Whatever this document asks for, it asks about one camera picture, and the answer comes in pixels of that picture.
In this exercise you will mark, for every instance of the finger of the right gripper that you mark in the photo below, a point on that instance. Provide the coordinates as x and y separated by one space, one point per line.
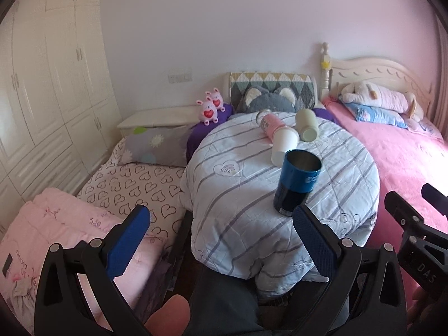
435 198

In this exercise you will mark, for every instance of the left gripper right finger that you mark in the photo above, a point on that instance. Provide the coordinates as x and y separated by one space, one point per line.
365 293

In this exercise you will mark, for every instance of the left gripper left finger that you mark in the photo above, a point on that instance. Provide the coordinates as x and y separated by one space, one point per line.
61 306

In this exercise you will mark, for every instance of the blue black metal cup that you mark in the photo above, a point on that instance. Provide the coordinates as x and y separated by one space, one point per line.
300 172

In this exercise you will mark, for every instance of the pale green cup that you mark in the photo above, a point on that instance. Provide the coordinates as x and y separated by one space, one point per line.
306 125

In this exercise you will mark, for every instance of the white paper cup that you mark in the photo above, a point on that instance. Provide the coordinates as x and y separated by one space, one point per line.
284 139

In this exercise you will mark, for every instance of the pink glass cup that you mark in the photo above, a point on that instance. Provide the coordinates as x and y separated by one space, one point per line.
269 122

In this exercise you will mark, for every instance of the pink fleece blanket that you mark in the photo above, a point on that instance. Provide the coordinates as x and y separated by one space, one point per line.
405 162

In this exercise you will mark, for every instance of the black phone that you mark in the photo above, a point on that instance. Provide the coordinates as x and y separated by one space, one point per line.
7 265

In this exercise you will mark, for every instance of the pink embroidered quilt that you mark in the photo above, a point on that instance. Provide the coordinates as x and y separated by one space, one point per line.
57 217

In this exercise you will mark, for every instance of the heart pattern bed sheet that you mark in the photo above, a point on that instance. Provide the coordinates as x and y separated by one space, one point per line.
119 188

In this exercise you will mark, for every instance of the blue cartoon pillow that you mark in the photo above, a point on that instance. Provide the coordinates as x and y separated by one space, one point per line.
376 115

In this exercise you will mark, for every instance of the white pink plush animal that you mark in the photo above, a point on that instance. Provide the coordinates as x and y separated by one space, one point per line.
369 94

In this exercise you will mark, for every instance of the cream wooden headboard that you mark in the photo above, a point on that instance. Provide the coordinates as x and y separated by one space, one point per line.
338 73

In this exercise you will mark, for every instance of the striped light blue quilt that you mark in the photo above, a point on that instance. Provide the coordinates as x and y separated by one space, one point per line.
242 203

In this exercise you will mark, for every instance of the grey flower pillow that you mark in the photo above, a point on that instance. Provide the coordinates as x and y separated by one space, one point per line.
157 146

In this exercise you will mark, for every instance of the diamond pattern cushion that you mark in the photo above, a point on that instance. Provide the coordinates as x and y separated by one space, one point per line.
303 86

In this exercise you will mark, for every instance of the cream wardrobe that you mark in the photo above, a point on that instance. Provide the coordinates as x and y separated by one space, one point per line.
59 115

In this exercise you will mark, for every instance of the grey cat plush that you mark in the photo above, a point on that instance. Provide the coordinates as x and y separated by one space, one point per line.
257 99

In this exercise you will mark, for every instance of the purple pillow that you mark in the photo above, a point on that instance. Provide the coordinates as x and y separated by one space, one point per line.
200 131

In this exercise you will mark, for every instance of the pink rabbit plush front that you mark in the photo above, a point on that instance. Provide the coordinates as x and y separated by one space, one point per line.
208 113

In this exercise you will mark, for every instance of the pink rabbit plush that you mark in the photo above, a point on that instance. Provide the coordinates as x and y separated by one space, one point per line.
216 98
208 113

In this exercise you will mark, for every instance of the pink rabbit plush back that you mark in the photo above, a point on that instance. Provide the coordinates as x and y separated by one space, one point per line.
216 98

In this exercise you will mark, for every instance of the white wall socket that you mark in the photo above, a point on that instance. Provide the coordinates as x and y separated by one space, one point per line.
180 78

